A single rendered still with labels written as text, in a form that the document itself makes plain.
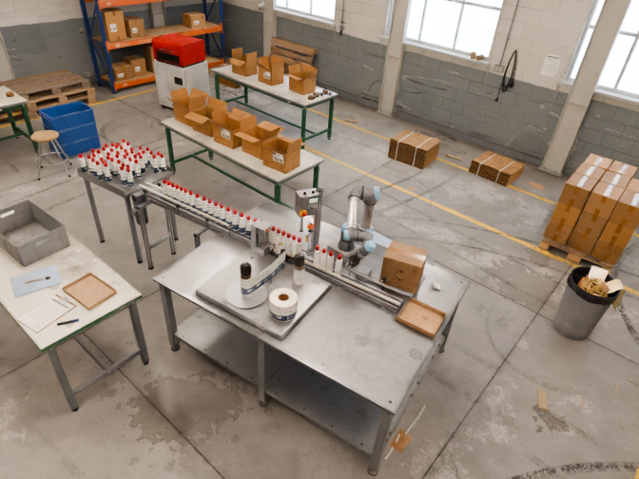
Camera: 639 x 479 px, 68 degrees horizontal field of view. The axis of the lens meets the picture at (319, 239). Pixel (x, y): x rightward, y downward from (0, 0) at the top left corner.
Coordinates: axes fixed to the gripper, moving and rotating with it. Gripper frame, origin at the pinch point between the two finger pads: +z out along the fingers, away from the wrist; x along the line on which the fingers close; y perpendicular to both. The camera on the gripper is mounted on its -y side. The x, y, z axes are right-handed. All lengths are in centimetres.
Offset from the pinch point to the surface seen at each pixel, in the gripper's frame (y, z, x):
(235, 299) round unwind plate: 70, 38, -41
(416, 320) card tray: 5, -16, 64
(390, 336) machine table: 30, -11, 56
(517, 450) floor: 2, 7, 192
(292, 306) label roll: 62, 5, -8
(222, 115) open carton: -156, 130, -233
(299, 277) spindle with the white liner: 31.5, 14.9, -19.8
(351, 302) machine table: 16.2, 9.2, 21.7
